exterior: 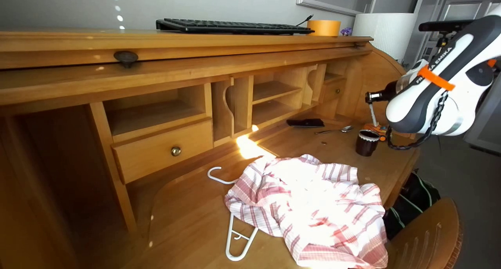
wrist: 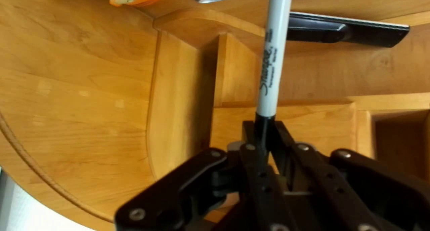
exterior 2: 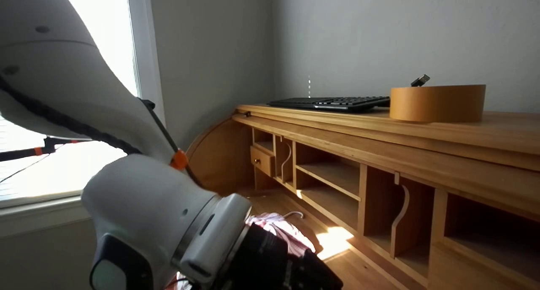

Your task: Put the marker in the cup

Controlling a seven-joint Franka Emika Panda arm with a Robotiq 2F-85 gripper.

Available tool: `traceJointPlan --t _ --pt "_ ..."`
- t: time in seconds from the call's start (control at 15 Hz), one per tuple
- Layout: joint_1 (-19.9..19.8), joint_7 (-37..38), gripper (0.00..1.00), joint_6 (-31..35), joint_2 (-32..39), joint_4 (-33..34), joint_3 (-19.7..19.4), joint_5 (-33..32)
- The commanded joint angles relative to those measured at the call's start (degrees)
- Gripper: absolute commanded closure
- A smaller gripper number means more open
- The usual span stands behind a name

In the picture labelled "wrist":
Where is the flat black plastic object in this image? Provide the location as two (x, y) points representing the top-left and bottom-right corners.
(287, 11), (410, 48)

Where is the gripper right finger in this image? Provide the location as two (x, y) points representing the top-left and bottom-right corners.
(269, 121), (430, 231)

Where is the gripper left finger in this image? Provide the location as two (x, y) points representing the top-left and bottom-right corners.
(114, 121), (297, 231)

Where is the white marker with black cap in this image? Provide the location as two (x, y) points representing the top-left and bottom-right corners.
(254, 0), (293, 157)

